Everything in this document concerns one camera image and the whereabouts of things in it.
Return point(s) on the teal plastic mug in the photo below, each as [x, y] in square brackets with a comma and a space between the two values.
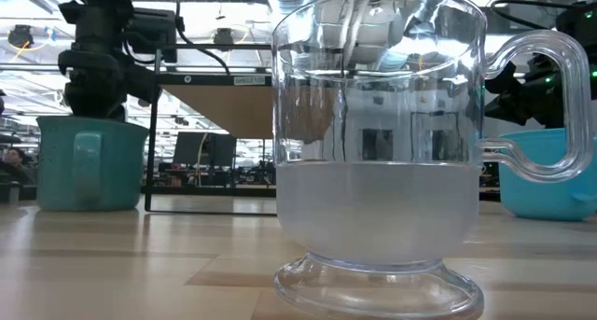
[60, 171]

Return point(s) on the teal bowl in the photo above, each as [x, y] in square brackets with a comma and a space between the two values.
[545, 194]

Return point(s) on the clear glass footed mug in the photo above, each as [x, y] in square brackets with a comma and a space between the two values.
[378, 208]

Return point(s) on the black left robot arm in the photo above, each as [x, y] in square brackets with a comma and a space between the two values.
[100, 21]

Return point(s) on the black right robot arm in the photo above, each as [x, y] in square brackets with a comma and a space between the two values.
[585, 35]

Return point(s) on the white shelf label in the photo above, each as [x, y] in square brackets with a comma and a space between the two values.
[249, 80]

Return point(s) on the dark background monitor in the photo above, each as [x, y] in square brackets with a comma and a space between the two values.
[221, 149]
[189, 148]

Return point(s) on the person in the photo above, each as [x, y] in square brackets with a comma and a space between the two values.
[16, 166]

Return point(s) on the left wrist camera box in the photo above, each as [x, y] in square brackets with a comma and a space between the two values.
[151, 31]

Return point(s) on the ceiling-hung black camera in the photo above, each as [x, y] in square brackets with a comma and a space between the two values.
[20, 35]
[223, 35]

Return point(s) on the black frame wooden shelf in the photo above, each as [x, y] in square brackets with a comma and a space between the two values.
[219, 105]

